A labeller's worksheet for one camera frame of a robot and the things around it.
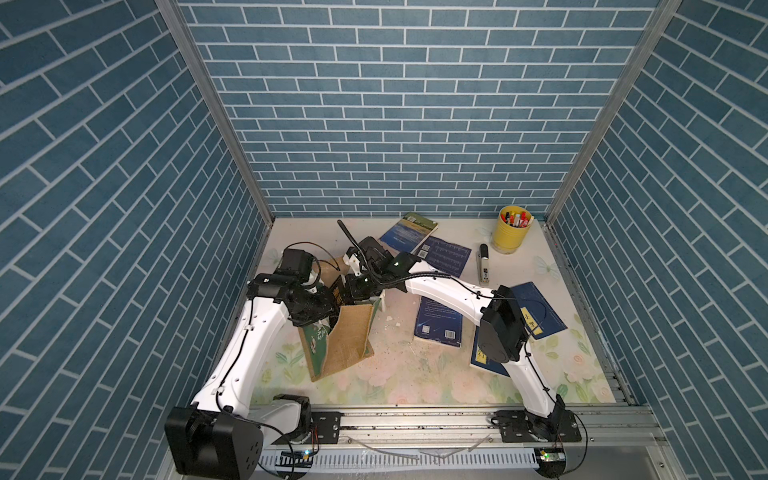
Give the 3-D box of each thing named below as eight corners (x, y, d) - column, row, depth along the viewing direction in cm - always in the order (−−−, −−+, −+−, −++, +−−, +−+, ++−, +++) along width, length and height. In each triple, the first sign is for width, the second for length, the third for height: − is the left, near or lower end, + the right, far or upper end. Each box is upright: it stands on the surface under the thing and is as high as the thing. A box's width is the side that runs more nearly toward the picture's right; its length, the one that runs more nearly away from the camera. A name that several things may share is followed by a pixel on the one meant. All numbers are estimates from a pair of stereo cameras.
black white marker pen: (478, 284, 104) (482, 275, 100) (478, 252, 113) (481, 243, 109) (485, 285, 104) (489, 276, 99) (484, 253, 113) (488, 243, 108)
